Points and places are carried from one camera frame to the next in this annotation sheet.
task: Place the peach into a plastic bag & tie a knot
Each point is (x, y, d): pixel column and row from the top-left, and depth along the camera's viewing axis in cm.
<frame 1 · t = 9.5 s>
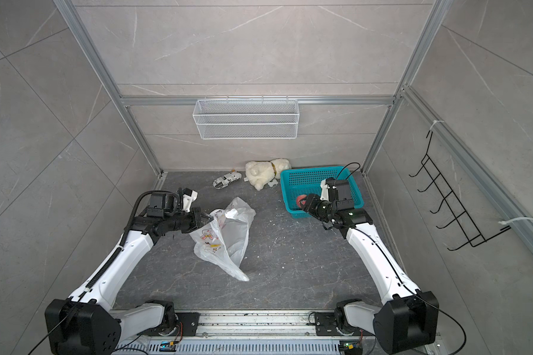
left hand: (213, 215, 78), fingers closed
right hand: (303, 203, 79), fingers open
white printed plastic bag: (223, 242, 76), point 18 cm above the table
teal plastic basket: (308, 181, 113), point 4 cm above the table
white plush bear toy: (261, 173, 110), point 9 cm above the table
small white toy car: (223, 181, 113), point 4 cm above the table

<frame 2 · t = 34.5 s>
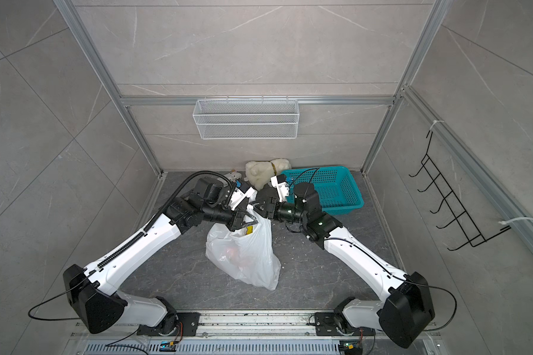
left hand: (257, 219, 69), fingers closed
right hand: (253, 207, 69), fingers open
white printed plastic bag: (247, 254, 74), point 17 cm above the table
the other named things where they were.

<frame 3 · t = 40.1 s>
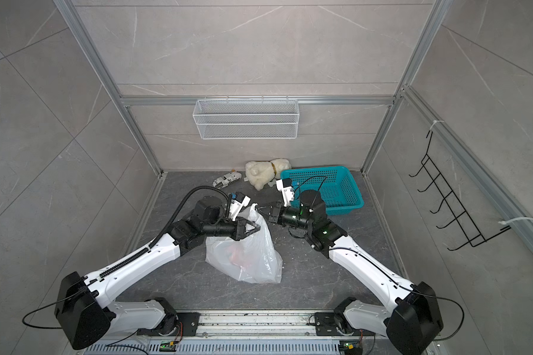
left hand: (260, 226, 71), fingers closed
right hand: (256, 209, 68), fingers closed
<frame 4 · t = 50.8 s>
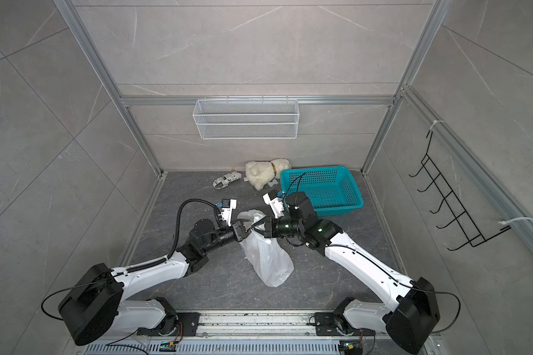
left hand: (260, 220, 73), fingers closed
right hand: (253, 228, 69), fingers closed
white printed plastic bag: (266, 256, 73), point 18 cm above the table
the other named things where they were.

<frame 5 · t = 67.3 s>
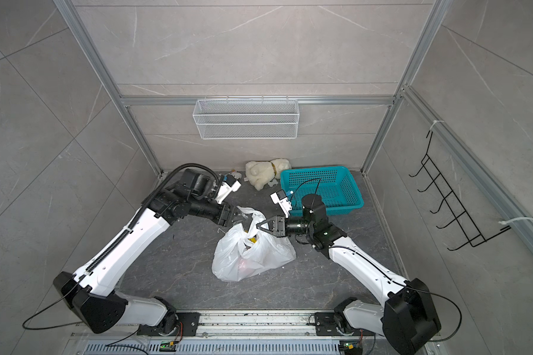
left hand: (242, 213, 69), fingers open
right hand: (259, 228, 69), fingers closed
white printed plastic bag: (245, 250, 72), point 20 cm above the table
the other named things where they were.

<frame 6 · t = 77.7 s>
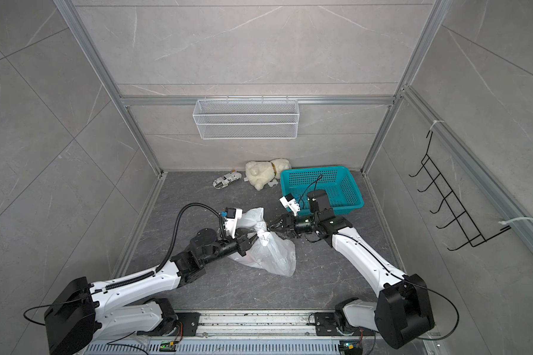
left hand: (263, 229, 70), fingers closed
right hand: (270, 230, 72), fingers open
white printed plastic bag: (268, 251, 69), point 23 cm above the table
the other named things where they were.

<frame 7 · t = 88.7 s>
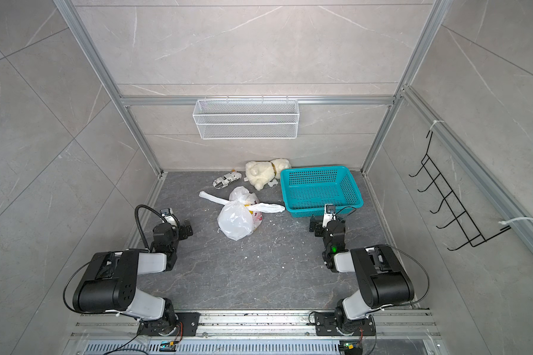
left hand: (176, 218, 93), fingers open
right hand: (325, 214, 93), fingers open
white printed plastic bag: (242, 214, 89), point 13 cm above the table
the other named things where they were.

